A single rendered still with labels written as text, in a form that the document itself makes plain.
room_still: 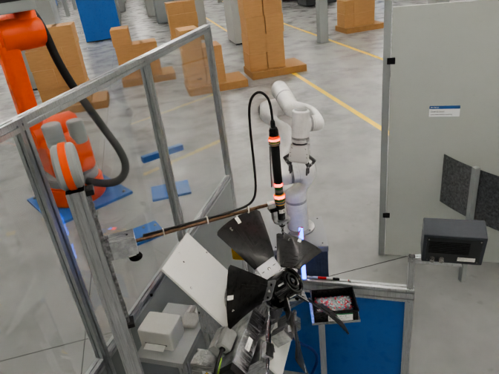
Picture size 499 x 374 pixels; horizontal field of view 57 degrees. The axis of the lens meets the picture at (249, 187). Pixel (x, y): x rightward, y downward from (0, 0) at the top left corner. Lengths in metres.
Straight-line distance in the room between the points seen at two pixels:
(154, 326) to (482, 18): 2.68
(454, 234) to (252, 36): 8.06
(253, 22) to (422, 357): 7.74
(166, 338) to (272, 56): 8.36
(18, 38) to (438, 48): 3.91
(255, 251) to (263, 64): 8.23
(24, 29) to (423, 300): 4.46
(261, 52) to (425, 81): 6.75
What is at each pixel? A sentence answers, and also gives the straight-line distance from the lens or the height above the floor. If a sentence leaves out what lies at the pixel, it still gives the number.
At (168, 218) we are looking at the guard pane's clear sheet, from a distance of 2.50.
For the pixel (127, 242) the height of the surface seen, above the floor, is 1.56.
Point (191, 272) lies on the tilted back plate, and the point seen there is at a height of 1.28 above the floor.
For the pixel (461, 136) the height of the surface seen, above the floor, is 1.09.
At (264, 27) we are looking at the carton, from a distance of 9.85.
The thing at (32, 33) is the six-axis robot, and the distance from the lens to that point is 5.34.
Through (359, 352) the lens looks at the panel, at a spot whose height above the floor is 0.36.
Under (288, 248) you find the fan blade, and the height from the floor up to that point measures 1.19.
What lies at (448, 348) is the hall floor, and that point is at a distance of 3.41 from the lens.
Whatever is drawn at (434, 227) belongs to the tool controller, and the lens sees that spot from 2.22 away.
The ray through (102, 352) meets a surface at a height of 1.04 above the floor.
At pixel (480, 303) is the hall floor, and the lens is 3.78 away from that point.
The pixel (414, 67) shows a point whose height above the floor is 1.60.
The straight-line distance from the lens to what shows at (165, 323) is 2.21.
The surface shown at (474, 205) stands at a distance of 3.57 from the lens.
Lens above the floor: 2.44
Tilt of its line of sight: 27 degrees down
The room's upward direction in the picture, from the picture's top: 7 degrees counter-clockwise
